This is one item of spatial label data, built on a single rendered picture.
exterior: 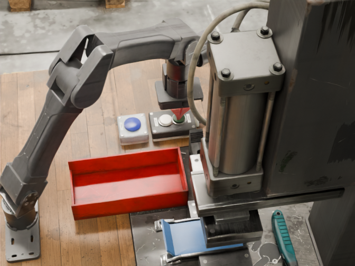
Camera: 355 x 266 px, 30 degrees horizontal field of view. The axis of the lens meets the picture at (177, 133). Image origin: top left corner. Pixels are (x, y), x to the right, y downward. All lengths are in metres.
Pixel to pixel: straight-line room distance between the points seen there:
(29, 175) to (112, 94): 0.43
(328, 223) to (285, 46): 0.55
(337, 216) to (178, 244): 0.31
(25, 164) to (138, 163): 0.30
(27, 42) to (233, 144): 2.22
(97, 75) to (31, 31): 1.99
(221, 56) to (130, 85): 0.80
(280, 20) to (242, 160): 0.25
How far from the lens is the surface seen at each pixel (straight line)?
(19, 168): 1.34
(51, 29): 3.18
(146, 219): 1.45
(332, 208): 1.31
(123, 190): 1.49
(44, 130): 1.28
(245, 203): 1.15
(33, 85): 1.72
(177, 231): 1.33
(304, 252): 1.44
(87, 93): 1.22
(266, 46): 0.92
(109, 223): 1.45
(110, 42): 1.23
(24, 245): 1.44
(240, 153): 1.02
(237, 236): 1.17
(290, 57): 0.87
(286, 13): 0.87
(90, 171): 1.51
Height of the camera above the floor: 2.15
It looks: 52 degrees down
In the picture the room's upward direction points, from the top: 1 degrees clockwise
